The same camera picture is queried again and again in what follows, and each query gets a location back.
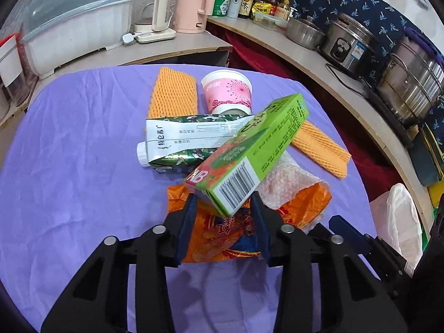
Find clear plastic bag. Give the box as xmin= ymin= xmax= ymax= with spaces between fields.
xmin=257 ymin=151 xmax=329 ymax=210

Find orange snack wrapper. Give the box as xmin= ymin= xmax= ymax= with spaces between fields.
xmin=183 ymin=183 xmax=331 ymax=263

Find orange foam net sleeve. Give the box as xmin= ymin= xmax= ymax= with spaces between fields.
xmin=291 ymin=121 xmax=351 ymax=180

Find green cardboard box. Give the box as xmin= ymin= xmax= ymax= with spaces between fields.
xmin=184 ymin=93 xmax=309 ymax=219

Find green white milk carton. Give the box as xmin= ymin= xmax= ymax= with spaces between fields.
xmin=136 ymin=114 xmax=252 ymax=174

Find pink paper cup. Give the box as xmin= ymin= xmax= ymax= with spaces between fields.
xmin=201 ymin=69 xmax=253 ymax=115

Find white lined trash bin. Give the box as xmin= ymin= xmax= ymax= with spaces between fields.
xmin=370 ymin=183 xmax=423 ymax=277

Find yellow electric pot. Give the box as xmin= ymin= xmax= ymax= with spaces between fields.
xmin=427 ymin=181 xmax=444 ymax=208

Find red velvet cloth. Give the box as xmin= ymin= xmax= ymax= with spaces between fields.
xmin=207 ymin=23 xmax=402 ymax=201

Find purple table cloth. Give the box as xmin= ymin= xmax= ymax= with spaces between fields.
xmin=0 ymin=63 xmax=379 ymax=333

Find blue yellow stacked basins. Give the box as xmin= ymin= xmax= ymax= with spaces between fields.
xmin=409 ymin=123 xmax=443 ymax=187

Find black induction cooktop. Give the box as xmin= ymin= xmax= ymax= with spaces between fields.
xmin=364 ymin=85 xmax=414 ymax=150

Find large steel steamer pot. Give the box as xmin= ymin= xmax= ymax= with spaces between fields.
xmin=376 ymin=33 xmax=443 ymax=128

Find white cup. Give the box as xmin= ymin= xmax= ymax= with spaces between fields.
xmin=0 ymin=35 xmax=22 ymax=87

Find steel rice cooker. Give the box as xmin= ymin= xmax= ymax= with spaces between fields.
xmin=319 ymin=13 xmax=378 ymax=76

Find purple cloth on pot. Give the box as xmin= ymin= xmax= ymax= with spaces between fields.
xmin=403 ymin=26 xmax=444 ymax=69

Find small steel lidded pot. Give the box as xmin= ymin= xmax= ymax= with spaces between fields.
xmin=285 ymin=17 xmax=325 ymax=51

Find white dish rack box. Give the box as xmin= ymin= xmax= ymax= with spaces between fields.
xmin=21 ymin=0 xmax=134 ymax=79

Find white glass kettle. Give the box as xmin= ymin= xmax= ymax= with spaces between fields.
xmin=122 ymin=0 xmax=176 ymax=45

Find navy patterned cloth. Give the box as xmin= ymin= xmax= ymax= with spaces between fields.
xmin=291 ymin=0 xmax=443 ymax=85

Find dark soy sauce bottle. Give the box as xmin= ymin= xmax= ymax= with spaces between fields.
xmin=238 ymin=0 xmax=254 ymax=19

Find pink electric kettle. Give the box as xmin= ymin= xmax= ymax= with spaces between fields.
xmin=172 ymin=0 xmax=215 ymax=34

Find black power cable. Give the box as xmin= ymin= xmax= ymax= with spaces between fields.
xmin=324 ymin=62 xmax=369 ymax=99

